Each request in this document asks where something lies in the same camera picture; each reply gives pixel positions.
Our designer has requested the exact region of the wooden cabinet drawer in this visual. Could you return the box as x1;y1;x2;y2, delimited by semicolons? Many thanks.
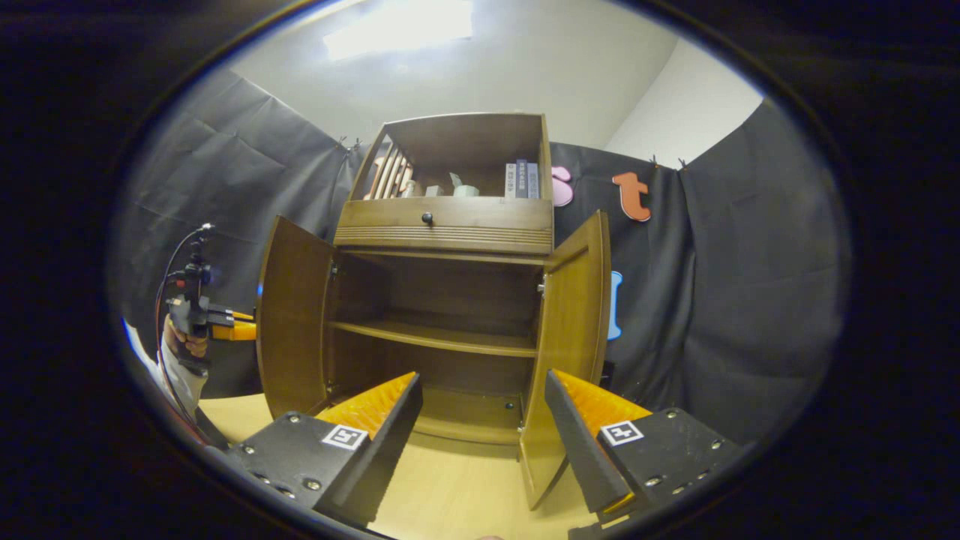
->
334;196;554;256

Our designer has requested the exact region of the wooden inner cabinet shelf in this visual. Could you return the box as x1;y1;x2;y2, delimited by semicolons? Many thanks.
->
328;319;539;359

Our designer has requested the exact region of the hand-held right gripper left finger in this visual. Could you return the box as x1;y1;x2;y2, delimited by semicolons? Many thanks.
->
225;371;425;528

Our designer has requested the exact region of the black backdrop cloth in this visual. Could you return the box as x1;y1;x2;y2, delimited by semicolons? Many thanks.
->
112;67;368;398
550;97;852;443

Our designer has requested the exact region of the wooden double-door shoe cabinet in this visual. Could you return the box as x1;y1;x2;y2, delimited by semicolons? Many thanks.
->
255;112;612;511

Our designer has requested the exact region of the thin black cable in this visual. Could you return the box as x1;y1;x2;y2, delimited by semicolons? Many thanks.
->
155;223;215;432

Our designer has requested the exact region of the ceiling light panel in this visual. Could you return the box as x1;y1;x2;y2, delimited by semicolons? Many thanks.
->
322;0;475;62

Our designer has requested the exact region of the wooden shoe cabinet door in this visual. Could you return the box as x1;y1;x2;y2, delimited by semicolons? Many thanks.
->
255;215;336;419
519;210;612;511

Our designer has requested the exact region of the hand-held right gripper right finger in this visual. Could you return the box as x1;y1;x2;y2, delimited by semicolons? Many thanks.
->
545;367;747;526

